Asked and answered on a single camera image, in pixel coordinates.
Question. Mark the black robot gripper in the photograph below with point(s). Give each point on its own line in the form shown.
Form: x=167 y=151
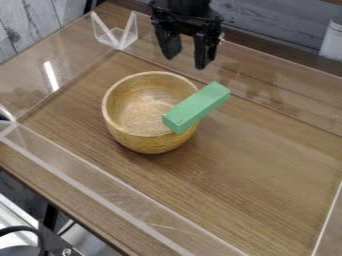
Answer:
x=193 y=18

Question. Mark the brown wooden bowl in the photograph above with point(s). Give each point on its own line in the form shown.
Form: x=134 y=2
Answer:
x=134 y=105

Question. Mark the green rectangular block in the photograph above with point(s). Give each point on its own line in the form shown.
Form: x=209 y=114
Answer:
x=196 y=107

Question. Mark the white cylinder object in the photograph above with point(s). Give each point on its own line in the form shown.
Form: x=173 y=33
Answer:
x=332 y=44

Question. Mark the clear acrylic tray walls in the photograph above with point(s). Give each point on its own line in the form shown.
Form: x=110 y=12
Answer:
x=250 y=189

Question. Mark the black metal table bracket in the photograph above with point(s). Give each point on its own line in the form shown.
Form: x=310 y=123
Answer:
x=57 y=246

